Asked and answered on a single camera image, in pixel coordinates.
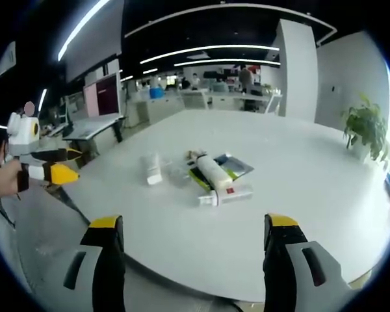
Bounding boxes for black yellow-green skincare box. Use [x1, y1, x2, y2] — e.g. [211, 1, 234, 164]
[188, 166, 217, 192]

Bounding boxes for small brown item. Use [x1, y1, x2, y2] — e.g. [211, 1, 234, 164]
[185, 148, 209, 161]

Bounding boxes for green potted plant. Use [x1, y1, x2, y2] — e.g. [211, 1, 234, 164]
[341, 92, 390, 162]

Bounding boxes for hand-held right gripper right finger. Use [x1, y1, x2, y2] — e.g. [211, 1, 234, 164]
[263, 213, 352, 312]

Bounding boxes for white office desk row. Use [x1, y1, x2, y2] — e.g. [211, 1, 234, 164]
[178, 87, 283, 114]

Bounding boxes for person's left hand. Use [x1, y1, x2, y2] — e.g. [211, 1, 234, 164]
[0, 159, 22, 198]

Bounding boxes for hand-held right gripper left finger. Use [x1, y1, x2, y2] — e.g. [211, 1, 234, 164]
[62, 214, 127, 312]

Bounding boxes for white desk with black legs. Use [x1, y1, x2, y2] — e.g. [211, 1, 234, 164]
[62, 115, 126, 160]

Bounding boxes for large monitor screen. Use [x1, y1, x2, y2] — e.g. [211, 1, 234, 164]
[83, 71, 123, 118]

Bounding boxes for grey-blue skincare packet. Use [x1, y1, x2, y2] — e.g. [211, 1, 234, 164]
[213, 153, 255, 180]

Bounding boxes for white red-label skincare bottle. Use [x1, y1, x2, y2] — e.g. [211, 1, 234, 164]
[198, 184, 255, 208]

